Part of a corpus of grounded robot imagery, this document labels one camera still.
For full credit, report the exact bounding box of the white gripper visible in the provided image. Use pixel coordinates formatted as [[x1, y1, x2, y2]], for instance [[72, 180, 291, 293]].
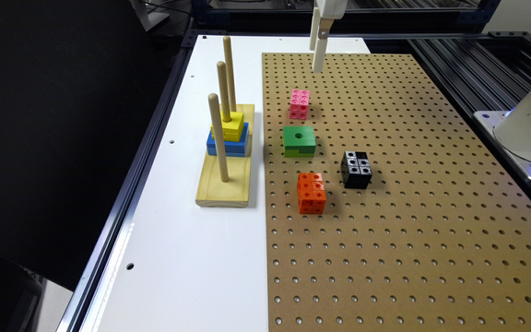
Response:
[[310, 0, 348, 73]]

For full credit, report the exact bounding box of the pink cube block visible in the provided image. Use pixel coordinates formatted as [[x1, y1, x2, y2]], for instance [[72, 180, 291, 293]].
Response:
[[289, 89, 310, 120]]

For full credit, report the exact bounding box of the green block with hole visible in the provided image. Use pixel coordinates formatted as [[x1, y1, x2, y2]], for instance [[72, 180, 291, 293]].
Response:
[[283, 126, 316, 158]]

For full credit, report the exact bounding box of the yellow square block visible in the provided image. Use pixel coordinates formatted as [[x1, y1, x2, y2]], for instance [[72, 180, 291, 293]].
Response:
[[221, 112, 244, 142]]

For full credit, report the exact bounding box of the black cube block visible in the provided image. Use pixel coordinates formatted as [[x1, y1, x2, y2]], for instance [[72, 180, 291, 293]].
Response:
[[340, 151, 372, 189]]

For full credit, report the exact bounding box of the blue square block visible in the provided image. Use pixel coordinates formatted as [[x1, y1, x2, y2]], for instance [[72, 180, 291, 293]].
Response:
[[206, 123, 249, 157]]

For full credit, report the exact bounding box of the orange cube block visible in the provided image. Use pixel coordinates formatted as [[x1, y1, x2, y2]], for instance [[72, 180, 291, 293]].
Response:
[[297, 172, 326, 214]]

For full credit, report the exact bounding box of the wooden peg stand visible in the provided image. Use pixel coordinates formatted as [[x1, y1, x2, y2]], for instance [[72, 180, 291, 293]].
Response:
[[195, 36, 254, 208]]

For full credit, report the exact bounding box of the brown pegboard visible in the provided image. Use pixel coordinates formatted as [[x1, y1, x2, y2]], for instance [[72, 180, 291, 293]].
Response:
[[263, 53, 531, 331]]

